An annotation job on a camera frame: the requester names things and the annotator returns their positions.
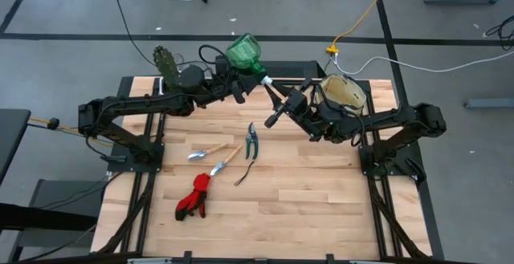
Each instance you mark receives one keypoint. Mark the black ventilated computer case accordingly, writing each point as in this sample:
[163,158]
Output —
[293,69]

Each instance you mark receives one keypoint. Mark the black round connector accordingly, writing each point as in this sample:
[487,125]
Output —
[53,123]

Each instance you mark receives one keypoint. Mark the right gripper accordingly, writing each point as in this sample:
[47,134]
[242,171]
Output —
[297,102]

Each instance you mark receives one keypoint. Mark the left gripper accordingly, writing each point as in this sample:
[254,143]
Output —
[227,83]

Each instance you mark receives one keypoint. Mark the black table clamp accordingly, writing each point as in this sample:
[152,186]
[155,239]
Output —
[330,258]
[187,257]

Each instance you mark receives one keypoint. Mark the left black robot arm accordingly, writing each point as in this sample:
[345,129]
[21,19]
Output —
[140,102]

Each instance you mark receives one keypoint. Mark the beige green gardening bag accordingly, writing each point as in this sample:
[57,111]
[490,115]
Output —
[341,89]

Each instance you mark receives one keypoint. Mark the tall green cactus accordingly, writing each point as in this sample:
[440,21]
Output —
[166,65]

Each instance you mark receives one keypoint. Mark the silver aluminium bracket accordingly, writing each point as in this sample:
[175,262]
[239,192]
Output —
[148,261]
[369,262]

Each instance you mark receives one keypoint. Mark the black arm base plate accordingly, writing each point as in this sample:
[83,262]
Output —
[154,163]
[367,163]

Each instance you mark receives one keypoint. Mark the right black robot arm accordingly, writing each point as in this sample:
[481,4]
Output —
[393,117]

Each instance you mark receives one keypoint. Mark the black side table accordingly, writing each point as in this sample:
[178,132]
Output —
[12,135]

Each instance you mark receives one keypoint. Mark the red black gardening glove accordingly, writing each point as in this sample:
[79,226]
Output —
[197,197]

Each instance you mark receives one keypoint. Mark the black low bench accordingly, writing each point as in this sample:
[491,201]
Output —
[60,192]

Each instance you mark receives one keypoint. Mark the green plastic spray bottle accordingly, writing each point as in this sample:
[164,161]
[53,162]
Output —
[243,51]

